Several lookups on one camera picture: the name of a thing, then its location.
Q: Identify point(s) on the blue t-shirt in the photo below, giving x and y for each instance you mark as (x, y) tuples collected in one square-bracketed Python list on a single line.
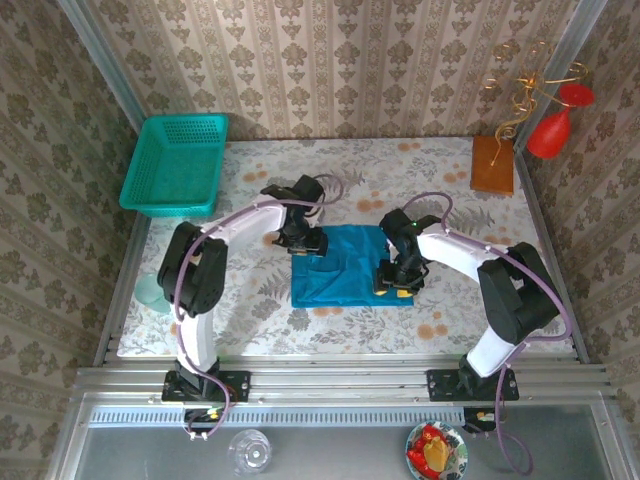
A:
[(345, 270)]

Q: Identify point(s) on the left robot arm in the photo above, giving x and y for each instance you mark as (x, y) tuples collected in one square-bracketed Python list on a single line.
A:
[(195, 270)]

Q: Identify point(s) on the floral tablecloth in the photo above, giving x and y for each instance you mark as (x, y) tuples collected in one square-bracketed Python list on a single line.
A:
[(350, 330)]

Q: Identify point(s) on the brown wooden base block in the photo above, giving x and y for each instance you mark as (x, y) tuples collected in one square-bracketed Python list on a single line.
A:
[(492, 165)]

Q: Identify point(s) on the black electronics box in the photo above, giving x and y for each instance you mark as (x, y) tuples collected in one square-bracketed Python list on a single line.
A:
[(475, 420), (200, 417)]

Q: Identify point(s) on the teal plastic basket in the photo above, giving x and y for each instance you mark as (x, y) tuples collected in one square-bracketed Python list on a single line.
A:
[(170, 165)]

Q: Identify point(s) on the green translucent cup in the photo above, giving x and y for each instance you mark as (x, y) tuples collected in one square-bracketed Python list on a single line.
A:
[(149, 295)]

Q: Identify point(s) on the yellow toy fruit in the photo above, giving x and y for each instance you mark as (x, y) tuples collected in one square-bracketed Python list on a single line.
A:
[(436, 452)]

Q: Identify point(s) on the red toy food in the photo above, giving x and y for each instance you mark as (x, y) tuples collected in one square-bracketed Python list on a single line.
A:
[(417, 457)]

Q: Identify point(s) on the plate with red fruit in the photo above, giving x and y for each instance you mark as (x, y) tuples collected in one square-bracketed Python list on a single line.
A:
[(460, 452)]

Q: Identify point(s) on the red wine glass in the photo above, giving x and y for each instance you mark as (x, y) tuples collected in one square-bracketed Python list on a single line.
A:
[(549, 135)]

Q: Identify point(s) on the clear drinking glass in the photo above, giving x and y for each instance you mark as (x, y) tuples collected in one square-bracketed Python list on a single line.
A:
[(250, 452)]

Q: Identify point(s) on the aluminium frame rail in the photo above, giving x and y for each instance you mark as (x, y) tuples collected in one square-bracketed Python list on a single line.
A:
[(340, 380)]

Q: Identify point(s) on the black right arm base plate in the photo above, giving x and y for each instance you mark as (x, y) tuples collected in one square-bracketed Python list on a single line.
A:
[(442, 386)]

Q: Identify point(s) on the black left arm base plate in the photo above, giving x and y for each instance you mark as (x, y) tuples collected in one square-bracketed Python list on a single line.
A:
[(237, 386)]

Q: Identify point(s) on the aluminium corner post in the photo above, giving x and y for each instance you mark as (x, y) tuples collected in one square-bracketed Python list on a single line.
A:
[(567, 55), (100, 55)]

